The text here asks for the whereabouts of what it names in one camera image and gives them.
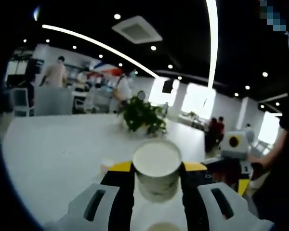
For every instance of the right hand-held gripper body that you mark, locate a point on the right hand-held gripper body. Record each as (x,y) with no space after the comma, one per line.
(240,151)

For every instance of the ceiling air conditioner vent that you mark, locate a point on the ceiling air conditioner vent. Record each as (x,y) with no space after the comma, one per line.
(137,30)

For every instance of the printed white paper cup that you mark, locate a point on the printed white paper cup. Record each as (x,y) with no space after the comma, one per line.
(156,158)
(107,166)

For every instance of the black hanging screen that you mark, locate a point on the black hanging screen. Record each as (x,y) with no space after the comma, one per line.
(167,86)

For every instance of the dark display screen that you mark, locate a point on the dark display screen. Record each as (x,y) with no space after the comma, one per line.
(35,67)

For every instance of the group of ceiling downlights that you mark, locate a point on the group of ceiling downlights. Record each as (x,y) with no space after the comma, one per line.
(117,16)

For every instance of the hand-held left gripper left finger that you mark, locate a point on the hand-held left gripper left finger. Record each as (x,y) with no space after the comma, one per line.
(120,192)

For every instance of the person's right hand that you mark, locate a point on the person's right hand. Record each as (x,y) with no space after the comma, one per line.
(257,168)

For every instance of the person's black shirt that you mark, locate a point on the person's black shirt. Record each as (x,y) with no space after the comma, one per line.
(279,197)

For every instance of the white table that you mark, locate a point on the white table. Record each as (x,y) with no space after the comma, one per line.
(62,144)

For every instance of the potted green plant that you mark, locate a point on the potted green plant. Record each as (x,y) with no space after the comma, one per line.
(139,115)

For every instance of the long curved ceiling light strip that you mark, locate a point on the long curved ceiling light strip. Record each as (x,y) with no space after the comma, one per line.
(86,38)

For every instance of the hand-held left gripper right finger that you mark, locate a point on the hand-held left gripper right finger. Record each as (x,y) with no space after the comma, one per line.
(195,192)

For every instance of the long straight ceiling light strip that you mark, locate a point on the long straight ceiling light strip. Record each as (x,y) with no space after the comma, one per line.
(213,36)

